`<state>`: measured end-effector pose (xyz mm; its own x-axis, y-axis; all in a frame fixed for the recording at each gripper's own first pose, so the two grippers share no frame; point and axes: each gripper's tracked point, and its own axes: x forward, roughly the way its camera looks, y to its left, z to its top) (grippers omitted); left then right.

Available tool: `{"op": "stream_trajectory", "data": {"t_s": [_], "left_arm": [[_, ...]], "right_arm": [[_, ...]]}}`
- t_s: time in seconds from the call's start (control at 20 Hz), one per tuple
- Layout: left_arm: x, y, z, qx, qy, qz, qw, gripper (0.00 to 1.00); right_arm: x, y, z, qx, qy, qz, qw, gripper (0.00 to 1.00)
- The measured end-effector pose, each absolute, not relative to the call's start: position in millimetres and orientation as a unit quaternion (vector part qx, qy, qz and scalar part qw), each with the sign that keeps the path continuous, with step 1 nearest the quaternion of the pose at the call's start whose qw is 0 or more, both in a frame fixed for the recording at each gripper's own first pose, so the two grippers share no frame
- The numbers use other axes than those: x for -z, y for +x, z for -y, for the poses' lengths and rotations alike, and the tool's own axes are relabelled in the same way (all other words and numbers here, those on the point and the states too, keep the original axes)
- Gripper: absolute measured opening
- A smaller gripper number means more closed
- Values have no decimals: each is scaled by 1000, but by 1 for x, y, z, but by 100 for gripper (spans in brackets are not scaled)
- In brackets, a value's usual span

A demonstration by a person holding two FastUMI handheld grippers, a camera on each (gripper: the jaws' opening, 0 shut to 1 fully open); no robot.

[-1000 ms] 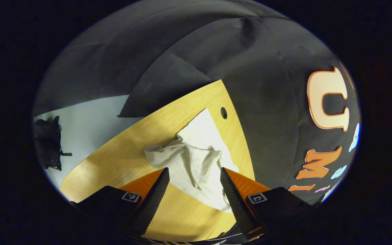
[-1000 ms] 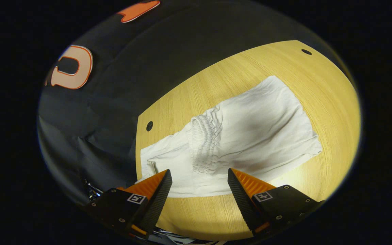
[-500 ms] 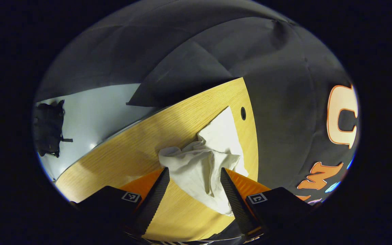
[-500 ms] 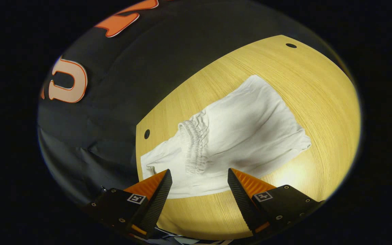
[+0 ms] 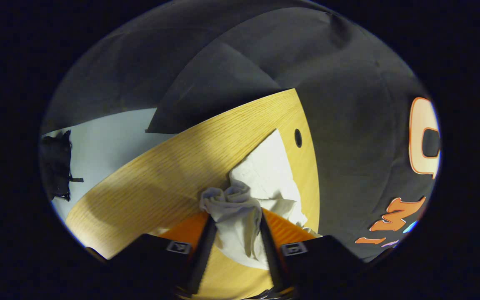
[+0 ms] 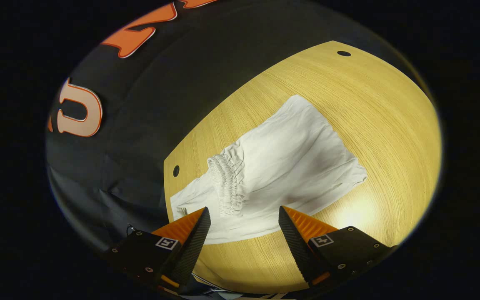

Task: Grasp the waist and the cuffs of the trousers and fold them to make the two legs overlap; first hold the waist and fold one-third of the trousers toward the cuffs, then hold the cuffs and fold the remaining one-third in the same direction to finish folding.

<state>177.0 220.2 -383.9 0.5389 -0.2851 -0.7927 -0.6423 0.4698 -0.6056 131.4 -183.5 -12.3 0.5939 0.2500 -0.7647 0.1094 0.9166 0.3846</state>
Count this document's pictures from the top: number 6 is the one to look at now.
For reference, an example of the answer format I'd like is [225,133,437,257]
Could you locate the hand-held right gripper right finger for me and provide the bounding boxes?
[278,205,399,288]

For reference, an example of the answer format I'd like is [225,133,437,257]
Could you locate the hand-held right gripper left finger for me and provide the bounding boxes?
[102,207,211,292]

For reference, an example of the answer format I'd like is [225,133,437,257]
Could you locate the white jeans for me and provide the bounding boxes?
[170,95,368,245]

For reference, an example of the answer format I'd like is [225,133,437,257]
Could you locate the black backdrop cloth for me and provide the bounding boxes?
[46,0,432,259]

